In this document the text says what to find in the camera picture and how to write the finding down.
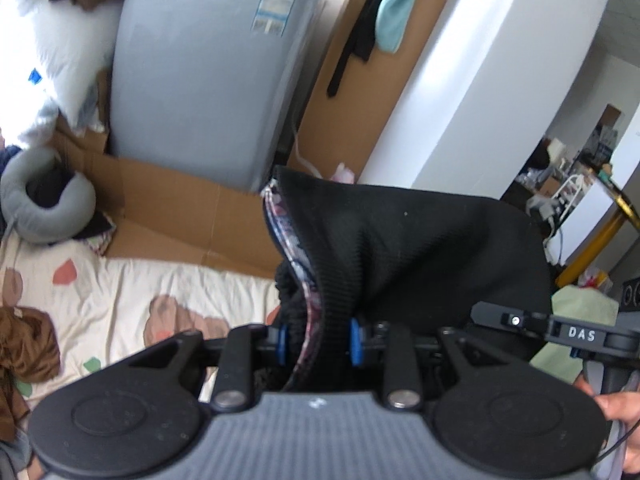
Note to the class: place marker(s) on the upright cardboard sheet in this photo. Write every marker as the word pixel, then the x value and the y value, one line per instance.
pixel 350 110

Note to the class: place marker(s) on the grey neck pillow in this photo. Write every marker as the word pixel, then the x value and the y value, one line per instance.
pixel 45 220

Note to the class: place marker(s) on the brown garment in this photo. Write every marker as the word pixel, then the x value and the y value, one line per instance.
pixel 27 350

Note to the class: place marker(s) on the dark cloth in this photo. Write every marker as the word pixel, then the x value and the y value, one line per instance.
pixel 50 185

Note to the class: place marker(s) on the person's right hand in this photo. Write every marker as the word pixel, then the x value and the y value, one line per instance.
pixel 620 405

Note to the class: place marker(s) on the black shorts with patterned panels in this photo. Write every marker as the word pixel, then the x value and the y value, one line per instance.
pixel 400 250

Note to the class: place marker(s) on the light green cloth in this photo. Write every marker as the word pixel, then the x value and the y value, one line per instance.
pixel 575 305

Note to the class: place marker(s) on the yellow metal pole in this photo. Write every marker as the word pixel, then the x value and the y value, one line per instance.
pixel 600 240

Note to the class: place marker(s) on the flattened cardboard box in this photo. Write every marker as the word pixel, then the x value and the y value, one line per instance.
pixel 165 210

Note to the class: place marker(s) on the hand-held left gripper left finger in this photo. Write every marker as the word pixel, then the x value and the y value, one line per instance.
pixel 281 342

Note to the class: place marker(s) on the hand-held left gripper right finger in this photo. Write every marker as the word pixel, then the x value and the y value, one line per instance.
pixel 356 342

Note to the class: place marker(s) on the black speaker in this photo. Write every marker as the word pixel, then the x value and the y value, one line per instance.
pixel 631 294

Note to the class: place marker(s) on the cream bear print bed sheet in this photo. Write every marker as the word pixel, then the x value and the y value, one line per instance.
pixel 125 285

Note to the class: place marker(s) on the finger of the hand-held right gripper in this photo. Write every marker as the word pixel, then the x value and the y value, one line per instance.
pixel 510 317

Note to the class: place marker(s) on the white pillow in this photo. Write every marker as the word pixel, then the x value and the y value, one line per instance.
pixel 65 50

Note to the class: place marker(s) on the blue plastic piece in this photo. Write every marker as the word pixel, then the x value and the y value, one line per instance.
pixel 34 75

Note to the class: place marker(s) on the floral patterned cloth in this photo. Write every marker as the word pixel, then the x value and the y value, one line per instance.
pixel 97 237

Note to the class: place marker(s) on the teal towel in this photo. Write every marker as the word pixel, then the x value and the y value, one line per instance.
pixel 400 5

